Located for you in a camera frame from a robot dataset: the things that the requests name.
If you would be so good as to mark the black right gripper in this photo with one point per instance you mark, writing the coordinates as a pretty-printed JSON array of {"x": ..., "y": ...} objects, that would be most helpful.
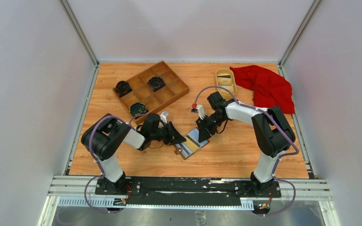
[{"x": 205, "y": 133}]

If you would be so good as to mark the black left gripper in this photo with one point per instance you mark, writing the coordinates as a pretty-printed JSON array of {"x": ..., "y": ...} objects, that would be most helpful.
[{"x": 173, "y": 136}]

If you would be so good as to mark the brown leather card holder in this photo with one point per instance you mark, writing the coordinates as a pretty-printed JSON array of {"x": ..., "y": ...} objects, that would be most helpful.
[{"x": 193, "y": 135}]

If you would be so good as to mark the gold credit card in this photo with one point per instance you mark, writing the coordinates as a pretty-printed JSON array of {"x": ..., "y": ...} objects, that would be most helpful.
[{"x": 191, "y": 146}]

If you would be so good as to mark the beige oval tray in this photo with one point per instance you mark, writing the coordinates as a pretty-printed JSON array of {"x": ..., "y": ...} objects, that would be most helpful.
[{"x": 224, "y": 73}]

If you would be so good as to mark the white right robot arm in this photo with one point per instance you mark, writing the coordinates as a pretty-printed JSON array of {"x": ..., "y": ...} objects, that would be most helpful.
[{"x": 273, "y": 133}]

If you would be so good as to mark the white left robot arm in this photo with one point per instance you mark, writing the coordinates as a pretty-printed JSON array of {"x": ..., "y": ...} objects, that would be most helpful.
[{"x": 104, "y": 138}]

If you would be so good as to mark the gold card in tray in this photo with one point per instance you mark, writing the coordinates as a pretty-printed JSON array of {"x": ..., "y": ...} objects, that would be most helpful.
[{"x": 225, "y": 81}]

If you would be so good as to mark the brown wooden compartment tray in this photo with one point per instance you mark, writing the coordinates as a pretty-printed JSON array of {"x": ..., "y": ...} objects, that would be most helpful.
[{"x": 150, "y": 91}]

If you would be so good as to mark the red cloth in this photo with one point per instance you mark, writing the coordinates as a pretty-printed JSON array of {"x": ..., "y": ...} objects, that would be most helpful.
[{"x": 269, "y": 88}]

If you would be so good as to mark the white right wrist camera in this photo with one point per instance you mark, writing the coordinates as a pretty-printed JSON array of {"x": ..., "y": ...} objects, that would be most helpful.
[{"x": 199, "y": 109}]

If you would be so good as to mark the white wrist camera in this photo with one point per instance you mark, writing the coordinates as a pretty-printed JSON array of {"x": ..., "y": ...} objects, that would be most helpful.
[
  {"x": 163, "y": 117},
  {"x": 199, "y": 109}
]

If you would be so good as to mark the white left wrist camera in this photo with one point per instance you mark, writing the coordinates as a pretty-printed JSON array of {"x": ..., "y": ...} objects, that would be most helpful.
[{"x": 163, "y": 117}]

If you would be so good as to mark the right aluminium corner post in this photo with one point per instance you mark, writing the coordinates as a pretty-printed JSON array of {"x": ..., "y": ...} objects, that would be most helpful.
[{"x": 302, "y": 27}]

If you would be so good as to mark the aluminium corner post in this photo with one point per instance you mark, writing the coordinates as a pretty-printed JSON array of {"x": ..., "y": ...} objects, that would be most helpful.
[
  {"x": 302, "y": 27},
  {"x": 78, "y": 30}
]

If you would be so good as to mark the aluminium table edge rail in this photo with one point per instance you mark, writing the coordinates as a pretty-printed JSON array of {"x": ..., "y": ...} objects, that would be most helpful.
[{"x": 81, "y": 118}]

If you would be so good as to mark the slotted cable duct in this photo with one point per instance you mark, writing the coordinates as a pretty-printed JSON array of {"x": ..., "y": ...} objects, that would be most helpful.
[{"x": 101, "y": 202}]

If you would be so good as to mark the left aluminium corner post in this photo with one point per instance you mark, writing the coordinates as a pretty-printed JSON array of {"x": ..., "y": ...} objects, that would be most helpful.
[{"x": 78, "y": 30}]

